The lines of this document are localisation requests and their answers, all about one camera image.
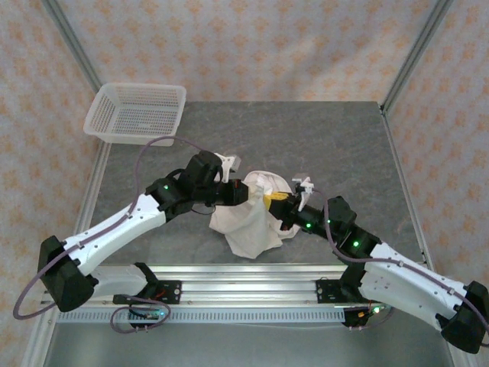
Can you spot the white t-shirt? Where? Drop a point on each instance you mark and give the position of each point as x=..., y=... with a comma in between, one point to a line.
x=248, y=229

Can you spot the white perforated plastic basket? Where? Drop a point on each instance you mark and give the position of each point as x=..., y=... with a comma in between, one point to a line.
x=126, y=114

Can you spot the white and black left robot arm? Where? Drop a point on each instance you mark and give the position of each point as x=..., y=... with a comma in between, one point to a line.
x=114, y=233

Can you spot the small circuit board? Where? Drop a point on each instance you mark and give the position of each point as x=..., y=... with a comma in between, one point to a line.
x=376, y=310
x=151, y=314

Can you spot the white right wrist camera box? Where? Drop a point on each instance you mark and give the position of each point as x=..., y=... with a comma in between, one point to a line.
x=303, y=185

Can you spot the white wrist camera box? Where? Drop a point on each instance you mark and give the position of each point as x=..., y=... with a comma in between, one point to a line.
x=229, y=164
x=303, y=185

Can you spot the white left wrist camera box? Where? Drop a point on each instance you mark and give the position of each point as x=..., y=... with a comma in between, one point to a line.
x=229, y=164

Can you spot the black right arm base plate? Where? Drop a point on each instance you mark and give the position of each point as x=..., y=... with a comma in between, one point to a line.
x=324, y=292

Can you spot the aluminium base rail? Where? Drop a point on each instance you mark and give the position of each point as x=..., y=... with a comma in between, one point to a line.
x=248, y=290

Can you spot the black mounting bracket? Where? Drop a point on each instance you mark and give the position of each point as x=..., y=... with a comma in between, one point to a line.
x=353, y=323
x=139, y=328

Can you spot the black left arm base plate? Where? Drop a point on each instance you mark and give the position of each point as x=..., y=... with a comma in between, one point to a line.
x=173, y=292

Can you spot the aluminium frame post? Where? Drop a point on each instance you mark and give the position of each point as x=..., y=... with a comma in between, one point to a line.
x=416, y=46
x=72, y=46

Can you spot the aluminium frame leg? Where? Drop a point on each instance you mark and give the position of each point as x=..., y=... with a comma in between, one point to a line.
x=40, y=340

